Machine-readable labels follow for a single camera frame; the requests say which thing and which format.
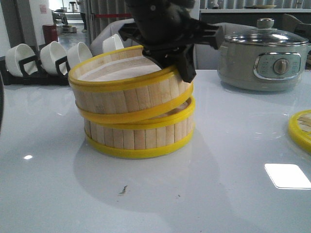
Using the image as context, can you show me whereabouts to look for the grey upholstered chair left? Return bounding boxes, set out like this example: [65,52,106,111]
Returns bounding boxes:
[89,18,134,56]

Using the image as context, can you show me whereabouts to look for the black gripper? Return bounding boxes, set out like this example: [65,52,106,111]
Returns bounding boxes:
[119,0,224,83]

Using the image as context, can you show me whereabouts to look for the white cabinet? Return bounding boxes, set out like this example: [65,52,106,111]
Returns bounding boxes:
[191,0,200,19]

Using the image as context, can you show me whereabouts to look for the black bowl rack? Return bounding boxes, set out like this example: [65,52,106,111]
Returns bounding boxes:
[0,55,70,85]

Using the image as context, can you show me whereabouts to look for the bamboo steamer tier yellow rims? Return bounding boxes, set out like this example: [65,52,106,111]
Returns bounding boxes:
[84,97,195,159]

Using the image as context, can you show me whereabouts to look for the white bowl far left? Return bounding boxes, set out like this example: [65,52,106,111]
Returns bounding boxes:
[5,44,35,77]

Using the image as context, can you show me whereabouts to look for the woven bamboo steamer lid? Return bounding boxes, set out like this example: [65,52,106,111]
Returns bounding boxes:
[288,109,311,154]

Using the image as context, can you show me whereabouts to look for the white bowl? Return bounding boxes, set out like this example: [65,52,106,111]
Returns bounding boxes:
[5,44,35,77]
[102,33,124,53]
[67,42,93,69]
[40,41,67,75]

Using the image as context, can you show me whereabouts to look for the glass pot lid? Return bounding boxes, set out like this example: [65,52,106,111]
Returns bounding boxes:
[225,18,309,46]

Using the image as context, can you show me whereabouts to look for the grey-green electric cooking pot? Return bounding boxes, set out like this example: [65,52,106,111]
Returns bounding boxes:
[218,42,311,92]

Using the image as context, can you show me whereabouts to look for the red bin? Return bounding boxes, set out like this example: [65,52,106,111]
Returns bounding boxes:
[42,24,58,45]

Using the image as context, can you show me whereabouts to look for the grey upholstered chair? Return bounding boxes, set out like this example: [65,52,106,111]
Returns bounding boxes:
[194,22,256,70]
[89,18,134,56]

